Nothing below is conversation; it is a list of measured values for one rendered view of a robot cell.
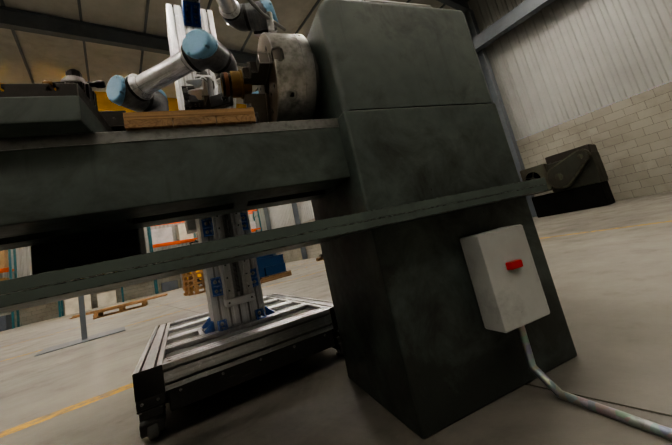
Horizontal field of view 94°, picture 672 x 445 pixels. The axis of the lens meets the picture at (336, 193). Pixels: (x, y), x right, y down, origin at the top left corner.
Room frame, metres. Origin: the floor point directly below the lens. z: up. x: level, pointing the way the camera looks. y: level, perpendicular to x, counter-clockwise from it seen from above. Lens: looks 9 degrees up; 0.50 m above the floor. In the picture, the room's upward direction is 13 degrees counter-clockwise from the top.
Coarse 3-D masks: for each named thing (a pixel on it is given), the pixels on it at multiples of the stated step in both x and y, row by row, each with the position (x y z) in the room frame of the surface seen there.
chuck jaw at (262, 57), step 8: (264, 56) 0.85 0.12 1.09; (272, 56) 0.86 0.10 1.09; (280, 56) 0.85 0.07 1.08; (256, 64) 0.88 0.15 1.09; (264, 64) 0.85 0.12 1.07; (272, 64) 0.86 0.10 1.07; (248, 72) 0.90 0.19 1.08; (256, 72) 0.88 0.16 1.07; (264, 72) 0.89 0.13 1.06; (248, 80) 0.91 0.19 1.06; (256, 80) 0.92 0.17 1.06; (264, 80) 0.93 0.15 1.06
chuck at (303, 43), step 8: (304, 40) 0.89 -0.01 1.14; (304, 48) 0.88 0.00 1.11; (304, 56) 0.87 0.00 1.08; (312, 56) 0.88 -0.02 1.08; (304, 64) 0.88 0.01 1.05; (312, 64) 0.88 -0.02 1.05; (312, 72) 0.89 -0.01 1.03; (312, 80) 0.90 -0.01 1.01; (312, 88) 0.91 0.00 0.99; (312, 96) 0.92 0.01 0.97; (312, 104) 0.94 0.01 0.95; (304, 112) 0.96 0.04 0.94; (312, 112) 0.97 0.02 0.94
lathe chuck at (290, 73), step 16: (272, 48) 0.84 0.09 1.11; (288, 48) 0.86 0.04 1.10; (288, 64) 0.86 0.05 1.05; (272, 80) 0.90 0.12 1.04; (288, 80) 0.87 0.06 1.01; (304, 80) 0.89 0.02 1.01; (272, 96) 0.94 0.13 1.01; (304, 96) 0.91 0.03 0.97; (272, 112) 0.98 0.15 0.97; (288, 112) 0.93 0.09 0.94
